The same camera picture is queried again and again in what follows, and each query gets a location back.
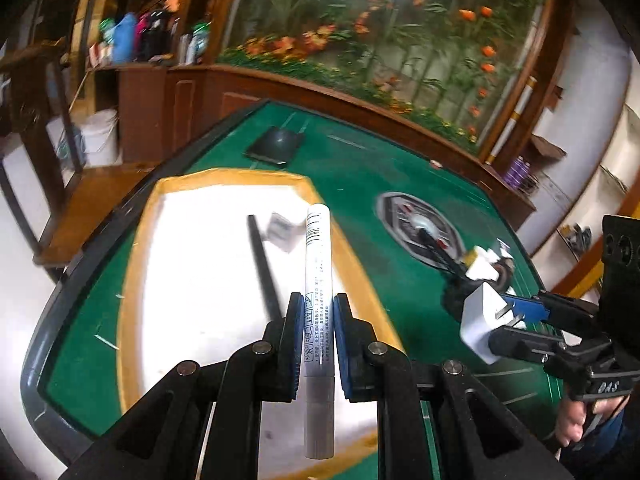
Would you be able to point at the white bucket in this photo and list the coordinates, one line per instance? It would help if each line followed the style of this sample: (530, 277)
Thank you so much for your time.
(100, 137)

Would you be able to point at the person's right hand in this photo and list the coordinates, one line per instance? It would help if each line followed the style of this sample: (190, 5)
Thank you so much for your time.
(570, 420)

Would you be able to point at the white power adapter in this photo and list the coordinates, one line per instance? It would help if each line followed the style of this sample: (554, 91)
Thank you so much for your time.
(477, 320)

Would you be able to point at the steel tumbler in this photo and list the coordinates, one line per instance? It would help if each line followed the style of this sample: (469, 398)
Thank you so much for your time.
(185, 50)

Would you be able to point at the brown tape roll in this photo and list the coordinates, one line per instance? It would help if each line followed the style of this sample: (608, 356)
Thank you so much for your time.
(504, 274)

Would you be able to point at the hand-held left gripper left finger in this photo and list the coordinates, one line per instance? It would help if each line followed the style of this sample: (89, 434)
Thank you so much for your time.
(296, 340)

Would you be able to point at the purple bottle bundle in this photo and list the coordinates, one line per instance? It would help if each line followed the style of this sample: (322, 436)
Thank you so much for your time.
(519, 171)

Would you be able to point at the person's blue jeans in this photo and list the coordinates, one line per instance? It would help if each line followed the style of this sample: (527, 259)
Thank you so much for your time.
(610, 455)

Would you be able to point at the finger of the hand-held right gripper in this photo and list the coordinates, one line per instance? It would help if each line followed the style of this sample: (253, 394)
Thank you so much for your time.
(530, 310)
(525, 345)

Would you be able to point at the black smartphone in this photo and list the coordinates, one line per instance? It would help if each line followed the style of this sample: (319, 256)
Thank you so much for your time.
(275, 147)

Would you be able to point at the glass flower display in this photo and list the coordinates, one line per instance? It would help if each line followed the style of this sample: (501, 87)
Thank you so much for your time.
(400, 35)

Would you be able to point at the mahjong table centre panel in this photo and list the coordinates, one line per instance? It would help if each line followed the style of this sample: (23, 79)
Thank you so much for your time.
(400, 220)

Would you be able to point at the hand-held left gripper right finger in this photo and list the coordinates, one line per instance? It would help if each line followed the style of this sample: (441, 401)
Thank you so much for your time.
(342, 345)

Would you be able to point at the white marker pen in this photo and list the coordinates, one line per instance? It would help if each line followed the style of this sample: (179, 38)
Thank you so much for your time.
(319, 270)

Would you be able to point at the yellow-taped cardboard box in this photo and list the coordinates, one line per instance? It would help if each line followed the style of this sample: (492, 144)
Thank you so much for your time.
(200, 270)

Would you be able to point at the white gold rod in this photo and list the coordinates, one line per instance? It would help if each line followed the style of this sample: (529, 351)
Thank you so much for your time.
(515, 115)

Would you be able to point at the black thermos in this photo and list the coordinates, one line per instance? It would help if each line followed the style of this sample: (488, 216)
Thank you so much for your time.
(156, 35)

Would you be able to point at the green packet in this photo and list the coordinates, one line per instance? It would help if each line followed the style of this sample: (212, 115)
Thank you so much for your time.
(107, 30)
(200, 37)

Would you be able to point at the grey water jug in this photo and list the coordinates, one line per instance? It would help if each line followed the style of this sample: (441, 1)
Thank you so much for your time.
(65, 145)

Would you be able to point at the dark wooden chair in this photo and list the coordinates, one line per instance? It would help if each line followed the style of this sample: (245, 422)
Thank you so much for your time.
(95, 210)

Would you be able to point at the wooden counter cabinet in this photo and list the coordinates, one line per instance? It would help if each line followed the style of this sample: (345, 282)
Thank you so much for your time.
(145, 110)

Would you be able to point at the blue thermos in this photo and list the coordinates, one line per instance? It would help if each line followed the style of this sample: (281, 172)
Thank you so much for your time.
(125, 37)

